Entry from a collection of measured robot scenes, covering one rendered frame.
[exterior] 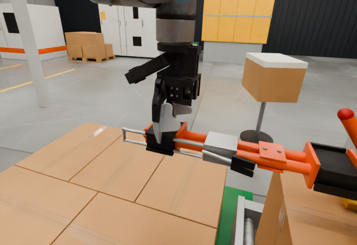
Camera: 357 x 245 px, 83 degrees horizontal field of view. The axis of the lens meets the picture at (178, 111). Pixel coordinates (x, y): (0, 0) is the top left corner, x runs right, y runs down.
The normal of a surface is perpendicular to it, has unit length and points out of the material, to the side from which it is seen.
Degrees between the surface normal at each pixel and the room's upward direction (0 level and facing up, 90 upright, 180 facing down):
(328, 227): 0
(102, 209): 0
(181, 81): 90
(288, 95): 90
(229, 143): 0
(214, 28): 90
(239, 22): 90
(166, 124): 71
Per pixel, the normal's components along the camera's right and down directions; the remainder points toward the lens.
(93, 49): -0.22, 0.39
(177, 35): 0.17, 0.40
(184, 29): 0.46, 0.37
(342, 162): 0.03, -0.91
